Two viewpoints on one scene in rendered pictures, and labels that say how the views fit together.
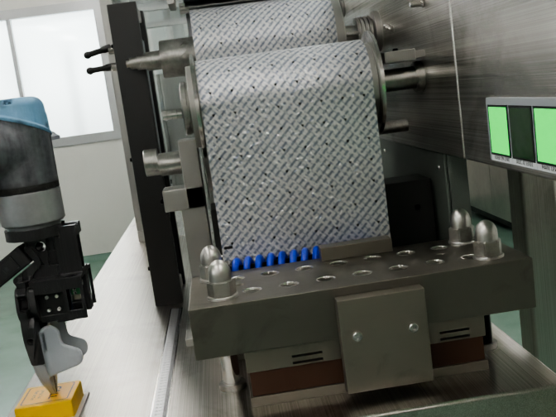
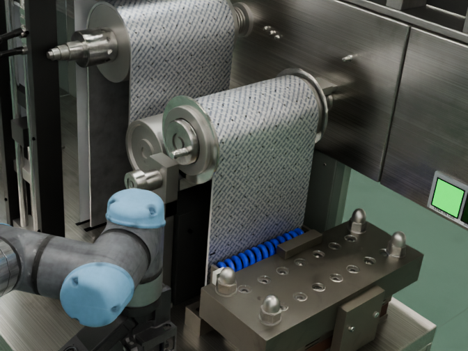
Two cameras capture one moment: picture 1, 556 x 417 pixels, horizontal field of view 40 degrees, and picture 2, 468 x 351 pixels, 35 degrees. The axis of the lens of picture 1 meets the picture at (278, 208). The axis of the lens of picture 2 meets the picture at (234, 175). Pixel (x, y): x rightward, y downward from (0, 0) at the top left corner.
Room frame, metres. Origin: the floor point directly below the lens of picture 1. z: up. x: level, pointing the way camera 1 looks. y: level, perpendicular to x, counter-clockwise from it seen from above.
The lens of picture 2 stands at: (0.21, 0.72, 1.79)
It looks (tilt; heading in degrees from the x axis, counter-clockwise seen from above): 29 degrees down; 321
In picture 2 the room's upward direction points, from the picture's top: 5 degrees clockwise
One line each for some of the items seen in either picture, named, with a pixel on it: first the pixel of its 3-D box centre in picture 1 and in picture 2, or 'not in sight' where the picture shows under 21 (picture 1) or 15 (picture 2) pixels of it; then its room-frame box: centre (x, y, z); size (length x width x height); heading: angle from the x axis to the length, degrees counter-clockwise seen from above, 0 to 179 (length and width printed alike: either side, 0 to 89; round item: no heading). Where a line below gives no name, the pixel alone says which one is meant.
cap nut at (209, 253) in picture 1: (211, 262); (227, 279); (0.96, 0.09, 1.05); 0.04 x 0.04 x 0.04
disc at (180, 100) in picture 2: (198, 106); (189, 140); (1.09, 0.09, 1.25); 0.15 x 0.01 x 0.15; 4
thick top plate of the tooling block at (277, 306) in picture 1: (352, 290); (316, 283); (0.92, -0.08, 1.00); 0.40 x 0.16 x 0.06; 94
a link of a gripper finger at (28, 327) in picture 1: (33, 328); not in sight; (0.89, 0.31, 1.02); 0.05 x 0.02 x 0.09; 4
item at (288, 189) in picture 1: (300, 194); (260, 205); (1.04, -0.03, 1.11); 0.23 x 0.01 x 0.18; 94
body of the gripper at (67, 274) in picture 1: (50, 273); (138, 324); (0.92, 0.29, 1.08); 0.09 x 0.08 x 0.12; 94
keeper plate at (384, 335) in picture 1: (384, 339); (358, 324); (0.83, -0.10, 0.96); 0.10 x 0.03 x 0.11; 94
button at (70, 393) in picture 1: (50, 402); not in sight; (0.92, 0.32, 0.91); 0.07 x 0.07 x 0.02; 4
